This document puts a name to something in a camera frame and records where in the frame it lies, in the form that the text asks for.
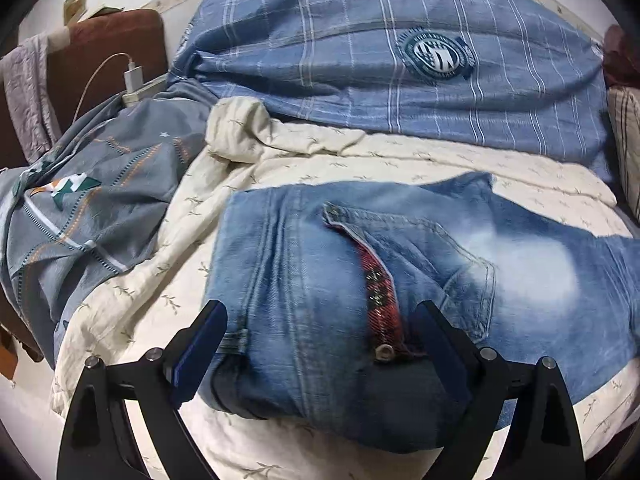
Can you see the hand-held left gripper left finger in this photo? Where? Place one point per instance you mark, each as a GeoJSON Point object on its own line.
{"type": "Point", "coordinates": [200, 355]}

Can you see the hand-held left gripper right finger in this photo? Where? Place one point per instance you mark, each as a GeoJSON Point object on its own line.
{"type": "Point", "coordinates": [440, 355]}

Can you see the blue denim pants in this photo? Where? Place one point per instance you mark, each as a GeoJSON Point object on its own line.
{"type": "Point", "coordinates": [310, 285]}

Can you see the cream leaf-print bed sheet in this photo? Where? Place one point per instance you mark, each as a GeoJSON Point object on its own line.
{"type": "Point", "coordinates": [165, 310]}

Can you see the grey patterned quilt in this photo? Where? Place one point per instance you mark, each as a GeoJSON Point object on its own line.
{"type": "Point", "coordinates": [100, 210]}

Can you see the white power strip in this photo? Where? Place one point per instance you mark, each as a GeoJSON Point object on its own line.
{"type": "Point", "coordinates": [151, 91]}

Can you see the white charger plug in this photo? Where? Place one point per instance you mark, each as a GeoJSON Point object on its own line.
{"type": "Point", "coordinates": [134, 80]}

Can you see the striped cushion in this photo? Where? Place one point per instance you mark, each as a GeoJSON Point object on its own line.
{"type": "Point", "coordinates": [627, 135]}

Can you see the grey hanging cloth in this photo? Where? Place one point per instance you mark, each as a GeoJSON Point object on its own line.
{"type": "Point", "coordinates": [30, 95]}

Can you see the blue plaid quilt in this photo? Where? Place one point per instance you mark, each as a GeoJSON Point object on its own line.
{"type": "Point", "coordinates": [325, 60]}

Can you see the brown sofa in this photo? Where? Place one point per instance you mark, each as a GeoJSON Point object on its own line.
{"type": "Point", "coordinates": [110, 40]}

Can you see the red-brown plastic bag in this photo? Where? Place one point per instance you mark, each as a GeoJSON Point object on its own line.
{"type": "Point", "coordinates": [620, 60]}

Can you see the green paper item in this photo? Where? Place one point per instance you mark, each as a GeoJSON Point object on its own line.
{"type": "Point", "coordinates": [106, 10]}

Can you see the small framed plaque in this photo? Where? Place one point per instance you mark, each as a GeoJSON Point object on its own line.
{"type": "Point", "coordinates": [76, 4]}

